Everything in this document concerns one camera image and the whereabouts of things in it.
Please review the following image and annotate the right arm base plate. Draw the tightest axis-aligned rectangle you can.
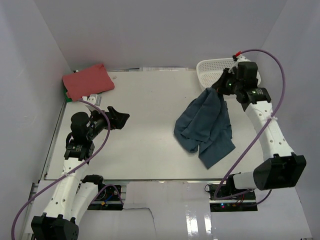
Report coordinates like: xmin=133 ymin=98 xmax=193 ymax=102
xmin=204 ymin=183 xmax=258 ymax=213

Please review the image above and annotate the blue t shirt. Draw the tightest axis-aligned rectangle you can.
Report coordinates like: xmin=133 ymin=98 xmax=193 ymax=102
xmin=173 ymin=87 xmax=236 ymax=169

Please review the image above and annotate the folded red t shirt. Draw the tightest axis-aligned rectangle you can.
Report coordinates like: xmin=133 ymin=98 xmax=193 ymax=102
xmin=62 ymin=63 xmax=115 ymax=93

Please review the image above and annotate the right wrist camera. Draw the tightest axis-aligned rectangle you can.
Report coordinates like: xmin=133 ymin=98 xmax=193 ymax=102
xmin=228 ymin=51 xmax=251 ymax=74

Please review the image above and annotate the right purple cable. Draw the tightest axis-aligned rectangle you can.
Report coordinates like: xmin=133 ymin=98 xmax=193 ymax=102
xmin=214 ymin=49 xmax=286 ymax=208

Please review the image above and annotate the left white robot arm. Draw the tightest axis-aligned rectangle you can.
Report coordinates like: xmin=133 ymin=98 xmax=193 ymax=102
xmin=31 ymin=104 xmax=130 ymax=240

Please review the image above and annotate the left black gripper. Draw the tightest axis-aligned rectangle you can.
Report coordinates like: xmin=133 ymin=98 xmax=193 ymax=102
xmin=86 ymin=106 xmax=130 ymax=141

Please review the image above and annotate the folded green t shirt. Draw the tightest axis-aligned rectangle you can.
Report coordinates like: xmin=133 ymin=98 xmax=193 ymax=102
xmin=64 ymin=86 xmax=106 ymax=103

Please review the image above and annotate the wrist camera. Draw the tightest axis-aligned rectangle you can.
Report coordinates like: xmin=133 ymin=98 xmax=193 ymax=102
xmin=228 ymin=51 xmax=251 ymax=74
xmin=82 ymin=94 xmax=102 ymax=108

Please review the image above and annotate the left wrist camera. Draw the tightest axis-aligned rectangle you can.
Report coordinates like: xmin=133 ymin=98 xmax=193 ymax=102
xmin=82 ymin=94 xmax=102 ymax=108

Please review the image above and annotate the white plastic laundry basket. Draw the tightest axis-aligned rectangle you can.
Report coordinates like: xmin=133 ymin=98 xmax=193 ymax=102
xmin=196 ymin=57 xmax=262 ymax=91

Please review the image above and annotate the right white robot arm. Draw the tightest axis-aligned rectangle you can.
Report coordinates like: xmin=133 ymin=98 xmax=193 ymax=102
xmin=213 ymin=61 xmax=307 ymax=200

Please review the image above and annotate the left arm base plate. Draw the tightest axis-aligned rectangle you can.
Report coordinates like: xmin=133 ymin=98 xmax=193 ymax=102
xmin=88 ymin=185 xmax=125 ymax=211

